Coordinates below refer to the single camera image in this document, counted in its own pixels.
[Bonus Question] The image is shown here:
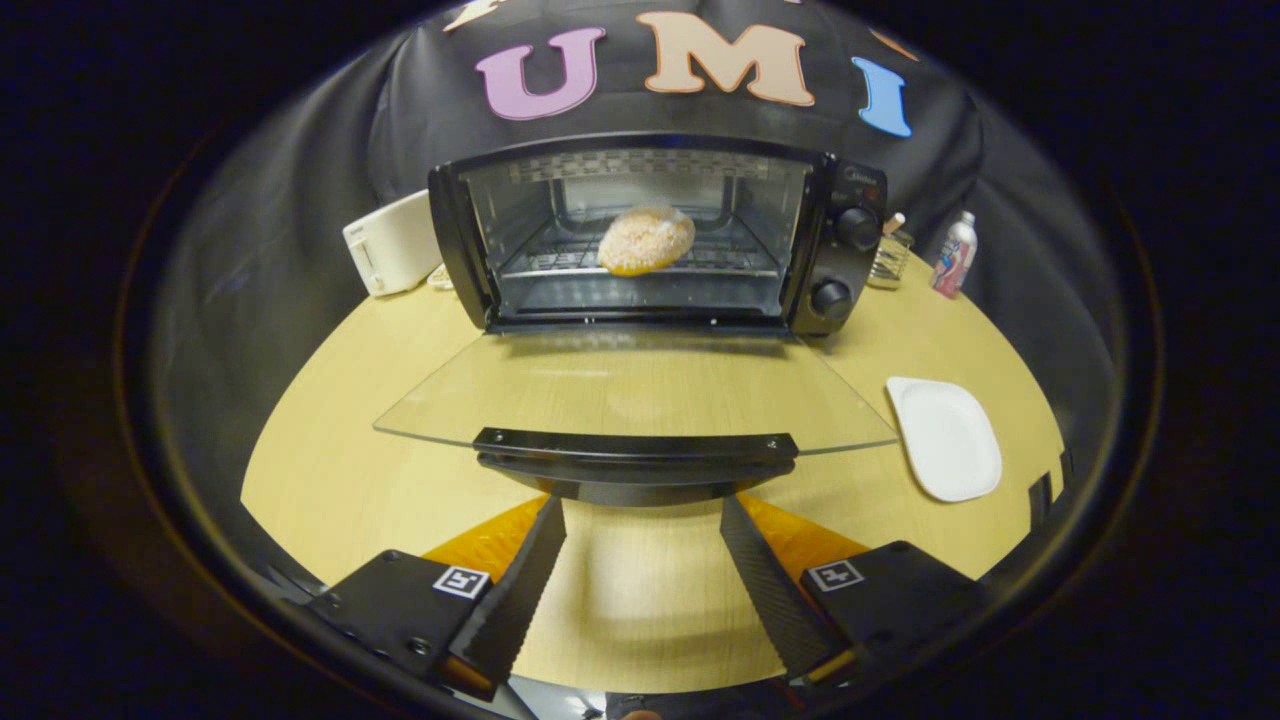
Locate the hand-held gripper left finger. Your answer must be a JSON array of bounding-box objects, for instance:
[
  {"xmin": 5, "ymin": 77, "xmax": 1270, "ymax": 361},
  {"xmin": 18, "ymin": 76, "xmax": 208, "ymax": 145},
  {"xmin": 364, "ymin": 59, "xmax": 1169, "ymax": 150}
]
[{"xmin": 300, "ymin": 494, "xmax": 568, "ymax": 702}]

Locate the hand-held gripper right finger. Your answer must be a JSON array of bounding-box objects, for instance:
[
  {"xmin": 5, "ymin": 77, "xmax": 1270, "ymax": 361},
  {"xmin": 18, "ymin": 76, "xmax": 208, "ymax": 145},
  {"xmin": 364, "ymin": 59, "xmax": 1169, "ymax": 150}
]
[{"xmin": 719, "ymin": 492, "xmax": 993, "ymax": 691}]

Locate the black toaster oven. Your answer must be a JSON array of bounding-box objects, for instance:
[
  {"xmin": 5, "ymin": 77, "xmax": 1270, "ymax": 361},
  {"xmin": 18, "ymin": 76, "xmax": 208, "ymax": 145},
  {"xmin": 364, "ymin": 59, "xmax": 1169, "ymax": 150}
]
[{"xmin": 373, "ymin": 132, "xmax": 899, "ymax": 507}]

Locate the sugared donut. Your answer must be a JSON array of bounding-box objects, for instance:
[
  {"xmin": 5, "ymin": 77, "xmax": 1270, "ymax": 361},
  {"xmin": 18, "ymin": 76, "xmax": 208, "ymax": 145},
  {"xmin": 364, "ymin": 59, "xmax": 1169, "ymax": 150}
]
[{"xmin": 597, "ymin": 206, "xmax": 696, "ymax": 278}]

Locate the white pop-up toaster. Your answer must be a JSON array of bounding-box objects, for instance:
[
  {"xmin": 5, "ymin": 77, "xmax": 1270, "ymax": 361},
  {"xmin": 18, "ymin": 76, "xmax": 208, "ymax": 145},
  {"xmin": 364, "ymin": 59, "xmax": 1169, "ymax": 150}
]
[{"xmin": 342, "ymin": 189, "xmax": 444, "ymax": 298}]

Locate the white square plate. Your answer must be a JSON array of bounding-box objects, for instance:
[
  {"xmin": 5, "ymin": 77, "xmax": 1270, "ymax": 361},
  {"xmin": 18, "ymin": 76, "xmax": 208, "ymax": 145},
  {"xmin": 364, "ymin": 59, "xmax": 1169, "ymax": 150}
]
[{"xmin": 885, "ymin": 376, "xmax": 1003, "ymax": 503}]

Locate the clear glass jar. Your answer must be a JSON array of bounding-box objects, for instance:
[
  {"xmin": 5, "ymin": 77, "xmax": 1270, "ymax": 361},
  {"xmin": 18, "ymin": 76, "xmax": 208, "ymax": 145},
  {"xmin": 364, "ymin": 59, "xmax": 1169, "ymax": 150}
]
[{"xmin": 867, "ymin": 212, "xmax": 915, "ymax": 292}]

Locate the white bottle with colourful label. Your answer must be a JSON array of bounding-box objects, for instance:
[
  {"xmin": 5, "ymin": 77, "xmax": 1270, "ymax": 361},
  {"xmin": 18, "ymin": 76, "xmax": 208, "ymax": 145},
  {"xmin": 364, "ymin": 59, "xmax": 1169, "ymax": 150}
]
[{"xmin": 930, "ymin": 210, "xmax": 979, "ymax": 300}]

